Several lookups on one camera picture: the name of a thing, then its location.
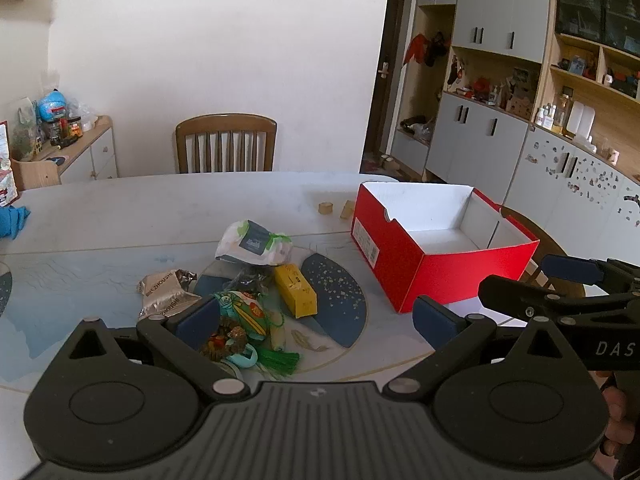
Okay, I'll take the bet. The clear plastic bag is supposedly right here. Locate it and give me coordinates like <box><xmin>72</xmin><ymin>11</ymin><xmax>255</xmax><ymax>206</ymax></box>
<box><xmin>67</xmin><ymin>100</ymin><xmax>98</xmax><ymax>133</ymax></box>

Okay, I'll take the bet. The person's right hand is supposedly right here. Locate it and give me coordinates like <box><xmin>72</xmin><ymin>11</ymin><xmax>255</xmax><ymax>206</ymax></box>
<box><xmin>597</xmin><ymin>372</ymin><xmax>640</xmax><ymax>461</ymax></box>

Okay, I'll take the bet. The clear bag on shoe shelf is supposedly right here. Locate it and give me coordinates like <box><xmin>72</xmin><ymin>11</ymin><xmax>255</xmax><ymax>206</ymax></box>
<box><xmin>397</xmin><ymin>116</ymin><xmax>436</xmax><ymax>143</ymax></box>

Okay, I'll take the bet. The white wet wipes packet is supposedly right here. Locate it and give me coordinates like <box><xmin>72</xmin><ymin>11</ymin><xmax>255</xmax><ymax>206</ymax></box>
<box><xmin>215</xmin><ymin>219</ymin><xmax>295</xmax><ymax>266</ymax></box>

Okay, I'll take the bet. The red white snack bag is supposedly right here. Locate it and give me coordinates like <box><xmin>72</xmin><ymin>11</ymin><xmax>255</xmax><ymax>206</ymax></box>
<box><xmin>0</xmin><ymin>121</ymin><xmax>20</xmax><ymax>207</ymax></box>

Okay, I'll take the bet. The red hanging garment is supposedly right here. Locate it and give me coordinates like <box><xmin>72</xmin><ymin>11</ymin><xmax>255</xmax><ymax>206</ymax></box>
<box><xmin>402</xmin><ymin>32</ymin><xmax>430</xmax><ymax>66</ymax></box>

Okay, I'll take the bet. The dark wooden door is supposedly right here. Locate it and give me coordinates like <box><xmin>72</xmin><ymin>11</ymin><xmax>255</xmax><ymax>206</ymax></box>
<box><xmin>360</xmin><ymin>0</ymin><xmax>416</xmax><ymax>171</ymax></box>

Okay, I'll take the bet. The wooden slat-back chair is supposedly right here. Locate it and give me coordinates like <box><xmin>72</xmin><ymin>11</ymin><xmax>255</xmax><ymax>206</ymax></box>
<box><xmin>175</xmin><ymin>113</ymin><xmax>278</xmax><ymax>174</ymax></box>
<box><xmin>500</xmin><ymin>205</ymin><xmax>586</xmax><ymax>301</ymax></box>

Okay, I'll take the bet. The wooden sideboard with white drawers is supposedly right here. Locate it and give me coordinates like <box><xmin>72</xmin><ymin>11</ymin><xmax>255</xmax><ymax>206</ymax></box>
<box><xmin>10</xmin><ymin>115</ymin><xmax>119</xmax><ymax>191</ymax></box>

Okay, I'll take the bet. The blue round placemat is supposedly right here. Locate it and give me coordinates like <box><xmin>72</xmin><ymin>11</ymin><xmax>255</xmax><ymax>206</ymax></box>
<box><xmin>192</xmin><ymin>252</ymin><xmax>368</xmax><ymax>348</ymax></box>
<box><xmin>0</xmin><ymin>260</ymin><xmax>13</xmax><ymax>316</ymax></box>

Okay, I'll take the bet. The blue round toy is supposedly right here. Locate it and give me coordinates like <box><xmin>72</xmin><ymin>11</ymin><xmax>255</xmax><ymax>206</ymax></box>
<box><xmin>39</xmin><ymin>89</ymin><xmax>68</xmax><ymax>122</ymax></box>

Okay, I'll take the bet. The glass door cabinet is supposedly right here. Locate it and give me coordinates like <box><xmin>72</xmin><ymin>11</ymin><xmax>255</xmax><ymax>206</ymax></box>
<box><xmin>555</xmin><ymin>0</ymin><xmax>640</xmax><ymax>58</ymax></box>

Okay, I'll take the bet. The bag of small toys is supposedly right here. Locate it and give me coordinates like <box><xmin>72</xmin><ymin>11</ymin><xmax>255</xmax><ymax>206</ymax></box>
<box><xmin>11</xmin><ymin>97</ymin><xmax>41</xmax><ymax>161</ymax></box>

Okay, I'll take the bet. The brown cardboard carton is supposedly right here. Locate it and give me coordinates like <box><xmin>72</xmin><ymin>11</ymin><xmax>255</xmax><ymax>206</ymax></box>
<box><xmin>505</xmin><ymin>95</ymin><xmax>533</xmax><ymax>118</ymax></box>

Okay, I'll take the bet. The blue cloth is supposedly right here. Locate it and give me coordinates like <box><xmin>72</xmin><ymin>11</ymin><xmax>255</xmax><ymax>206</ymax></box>
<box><xmin>0</xmin><ymin>205</ymin><xmax>32</xmax><ymax>241</ymax></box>

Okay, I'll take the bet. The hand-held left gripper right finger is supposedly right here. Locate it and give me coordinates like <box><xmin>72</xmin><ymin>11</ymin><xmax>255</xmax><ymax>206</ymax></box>
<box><xmin>382</xmin><ymin>296</ymin><xmax>591</xmax><ymax>396</ymax></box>

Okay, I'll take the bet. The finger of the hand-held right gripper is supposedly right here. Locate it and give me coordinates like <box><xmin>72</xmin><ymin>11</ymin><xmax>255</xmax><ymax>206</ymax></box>
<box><xmin>539</xmin><ymin>254</ymin><xmax>640</xmax><ymax>297</ymax></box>
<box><xmin>477</xmin><ymin>274</ymin><xmax>640</xmax><ymax>323</ymax></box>

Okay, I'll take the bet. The silver snack packet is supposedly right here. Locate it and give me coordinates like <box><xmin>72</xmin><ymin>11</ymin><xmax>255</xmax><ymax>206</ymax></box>
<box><xmin>137</xmin><ymin>269</ymin><xmax>203</xmax><ymax>322</ymax></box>

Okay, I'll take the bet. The green embroidered tassel sachet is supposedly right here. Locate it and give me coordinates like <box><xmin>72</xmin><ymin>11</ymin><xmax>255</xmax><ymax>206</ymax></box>
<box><xmin>214</xmin><ymin>291</ymin><xmax>302</xmax><ymax>380</ymax></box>

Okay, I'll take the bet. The white storage container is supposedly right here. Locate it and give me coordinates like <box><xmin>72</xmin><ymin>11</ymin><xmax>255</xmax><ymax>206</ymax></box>
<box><xmin>566</xmin><ymin>101</ymin><xmax>596</xmax><ymax>136</ymax></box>

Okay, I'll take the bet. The small yellow box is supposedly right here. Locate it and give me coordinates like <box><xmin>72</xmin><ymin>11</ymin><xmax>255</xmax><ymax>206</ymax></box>
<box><xmin>273</xmin><ymin>263</ymin><xmax>318</xmax><ymax>319</ymax></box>

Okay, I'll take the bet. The grey door cabinet unit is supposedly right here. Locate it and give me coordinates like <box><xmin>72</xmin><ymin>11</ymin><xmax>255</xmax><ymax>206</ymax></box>
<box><xmin>390</xmin><ymin>0</ymin><xmax>553</xmax><ymax>186</ymax></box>

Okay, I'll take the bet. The bunny plush keychain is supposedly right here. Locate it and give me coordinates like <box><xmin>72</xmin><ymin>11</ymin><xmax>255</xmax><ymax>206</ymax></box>
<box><xmin>197</xmin><ymin>324</ymin><xmax>261</xmax><ymax>372</ymax></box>

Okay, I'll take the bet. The red cardboard box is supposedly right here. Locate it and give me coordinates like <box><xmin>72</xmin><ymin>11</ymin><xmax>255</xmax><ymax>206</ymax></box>
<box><xmin>350</xmin><ymin>181</ymin><xmax>541</xmax><ymax>315</ymax></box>

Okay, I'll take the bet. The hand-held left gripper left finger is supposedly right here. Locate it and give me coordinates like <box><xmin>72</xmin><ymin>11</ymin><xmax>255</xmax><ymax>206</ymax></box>
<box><xmin>52</xmin><ymin>296</ymin><xmax>251</xmax><ymax>402</ymax></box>

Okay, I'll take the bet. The dark hanging bag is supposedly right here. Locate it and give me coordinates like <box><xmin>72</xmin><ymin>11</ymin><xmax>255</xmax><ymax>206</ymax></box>
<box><xmin>425</xmin><ymin>31</ymin><xmax>448</xmax><ymax>67</ymax></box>

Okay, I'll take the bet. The white stickered cabinet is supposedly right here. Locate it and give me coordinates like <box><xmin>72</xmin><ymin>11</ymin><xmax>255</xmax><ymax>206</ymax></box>
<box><xmin>500</xmin><ymin>125</ymin><xmax>640</xmax><ymax>273</ymax></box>

